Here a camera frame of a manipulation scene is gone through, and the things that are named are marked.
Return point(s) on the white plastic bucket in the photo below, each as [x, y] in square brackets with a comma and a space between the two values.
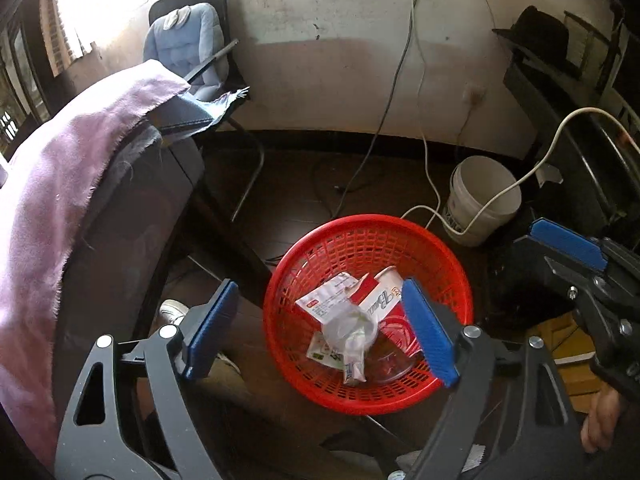
[480, 185]

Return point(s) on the white shoe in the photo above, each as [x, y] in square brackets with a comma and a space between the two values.
[172, 310]

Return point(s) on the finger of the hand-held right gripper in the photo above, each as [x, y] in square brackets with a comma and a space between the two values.
[570, 245]

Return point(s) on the wall socket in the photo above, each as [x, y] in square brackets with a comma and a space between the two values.
[474, 95]

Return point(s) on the window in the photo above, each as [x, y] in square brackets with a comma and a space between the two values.
[100, 0]

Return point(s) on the white red-label packet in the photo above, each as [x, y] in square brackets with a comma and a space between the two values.
[325, 297]

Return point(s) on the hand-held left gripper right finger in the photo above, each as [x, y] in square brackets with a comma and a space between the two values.
[430, 330]

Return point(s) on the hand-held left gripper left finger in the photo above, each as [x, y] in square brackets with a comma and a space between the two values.
[212, 332]

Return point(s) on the clear plastic wrapper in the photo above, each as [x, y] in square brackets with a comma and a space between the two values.
[350, 330]

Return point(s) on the person's right hand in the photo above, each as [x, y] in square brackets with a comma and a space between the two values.
[602, 420]

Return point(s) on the blue chair cushion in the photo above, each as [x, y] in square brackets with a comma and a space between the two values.
[195, 40]

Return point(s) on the yellow cardboard box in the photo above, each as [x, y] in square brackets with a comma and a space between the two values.
[570, 375]

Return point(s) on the red plastic mesh basket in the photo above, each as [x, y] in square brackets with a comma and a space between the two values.
[350, 240]

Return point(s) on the purple tablecloth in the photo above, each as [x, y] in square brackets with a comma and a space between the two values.
[40, 200]

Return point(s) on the black hat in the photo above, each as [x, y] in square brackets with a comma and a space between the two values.
[540, 30]

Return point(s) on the clear pink plastic bag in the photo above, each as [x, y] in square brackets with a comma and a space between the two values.
[395, 365]

